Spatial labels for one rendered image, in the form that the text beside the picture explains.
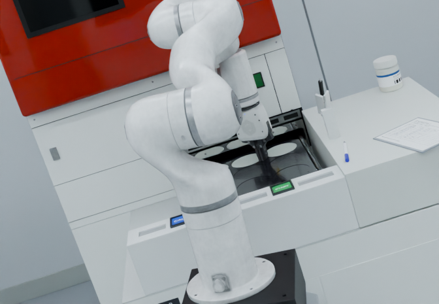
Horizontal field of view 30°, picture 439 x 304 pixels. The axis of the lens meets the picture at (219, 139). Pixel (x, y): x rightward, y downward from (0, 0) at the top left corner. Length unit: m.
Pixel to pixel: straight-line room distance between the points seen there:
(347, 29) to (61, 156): 1.93
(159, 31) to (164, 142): 0.41
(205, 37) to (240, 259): 0.49
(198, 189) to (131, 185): 1.01
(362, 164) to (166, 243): 0.51
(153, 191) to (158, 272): 0.63
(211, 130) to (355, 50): 2.60
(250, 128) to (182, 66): 0.71
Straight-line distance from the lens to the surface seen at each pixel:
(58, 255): 4.35
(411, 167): 2.02
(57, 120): 2.56
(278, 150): 2.48
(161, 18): 1.93
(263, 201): 1.98
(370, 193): 2.01
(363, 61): 4.13
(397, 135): 2.14
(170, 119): 1.57
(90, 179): 2.60
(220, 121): 1.56
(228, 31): 1.88
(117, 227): 2.65
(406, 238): 2.08
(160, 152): 1.60
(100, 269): 2.72
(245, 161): 2.47
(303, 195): 1.98
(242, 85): 2.34
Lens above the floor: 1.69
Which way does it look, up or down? 17 degrees down
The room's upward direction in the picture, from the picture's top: 18 degrees counter-clockwise
